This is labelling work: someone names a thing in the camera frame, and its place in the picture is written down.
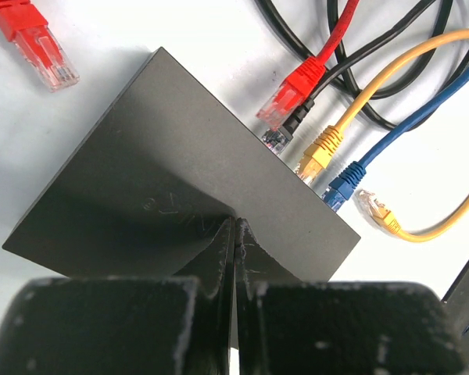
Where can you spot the black network switch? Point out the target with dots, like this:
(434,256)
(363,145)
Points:
(154,180)

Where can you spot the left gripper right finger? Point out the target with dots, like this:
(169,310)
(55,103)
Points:
(288,326)

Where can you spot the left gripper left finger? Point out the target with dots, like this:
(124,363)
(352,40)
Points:
(126,325)

